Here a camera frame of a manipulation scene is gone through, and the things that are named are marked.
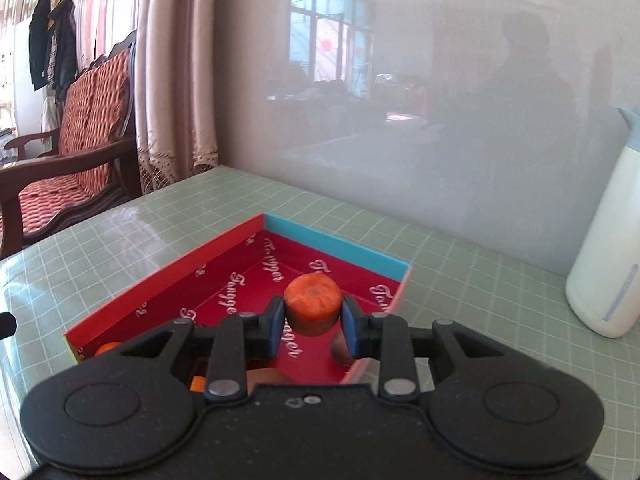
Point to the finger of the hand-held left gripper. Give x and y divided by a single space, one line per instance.
7 325

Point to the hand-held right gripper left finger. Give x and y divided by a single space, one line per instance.
277 330

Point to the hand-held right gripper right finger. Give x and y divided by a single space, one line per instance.
350 330

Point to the orange carrot piece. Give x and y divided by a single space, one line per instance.
312 305
197 384

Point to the brown kiwi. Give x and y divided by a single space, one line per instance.
270 376

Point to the colourful cardboard box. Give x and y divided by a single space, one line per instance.
225 285

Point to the tangerine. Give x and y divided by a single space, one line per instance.
107 348

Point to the green checked tablecloth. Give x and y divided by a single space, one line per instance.
475 310

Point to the dark wooden armchair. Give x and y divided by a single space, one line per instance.
100 152

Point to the red checked chair cushion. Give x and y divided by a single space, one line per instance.
95 110

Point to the white and blue thermos jug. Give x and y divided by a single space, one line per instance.
605 260

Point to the dark hanging jacket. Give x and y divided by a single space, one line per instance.
62 50

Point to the beige lace curtain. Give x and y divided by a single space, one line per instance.
175 60

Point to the black hanging coat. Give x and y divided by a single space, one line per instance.
37 35

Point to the pink sheer curtain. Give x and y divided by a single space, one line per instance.
107 10

